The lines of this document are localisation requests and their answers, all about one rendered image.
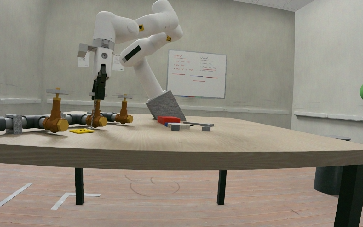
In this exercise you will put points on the yellow square tag with silver chain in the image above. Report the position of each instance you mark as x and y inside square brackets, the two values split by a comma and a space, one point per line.
[78, 131]

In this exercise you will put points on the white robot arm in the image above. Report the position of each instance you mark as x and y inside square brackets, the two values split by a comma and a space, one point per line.
[162, 26]

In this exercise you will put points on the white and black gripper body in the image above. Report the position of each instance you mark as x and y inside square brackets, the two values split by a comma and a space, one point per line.
[102, 56]

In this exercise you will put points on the red rectangular block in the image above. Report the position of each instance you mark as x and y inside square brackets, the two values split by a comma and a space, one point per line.
[168, 119]

